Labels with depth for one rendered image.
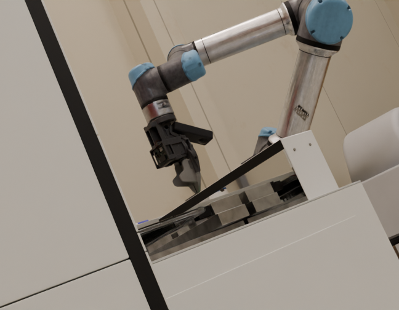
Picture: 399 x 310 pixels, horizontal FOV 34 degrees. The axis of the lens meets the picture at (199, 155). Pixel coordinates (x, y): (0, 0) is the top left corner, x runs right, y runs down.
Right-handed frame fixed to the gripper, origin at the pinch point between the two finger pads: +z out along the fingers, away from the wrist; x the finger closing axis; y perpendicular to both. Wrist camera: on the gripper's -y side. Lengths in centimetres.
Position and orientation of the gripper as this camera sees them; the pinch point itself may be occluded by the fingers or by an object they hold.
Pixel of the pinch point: (198, 188)
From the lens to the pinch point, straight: 167.6
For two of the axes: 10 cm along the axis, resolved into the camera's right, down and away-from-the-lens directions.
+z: 4.0, 9.0, -1.8
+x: 5.0, -3.7, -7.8
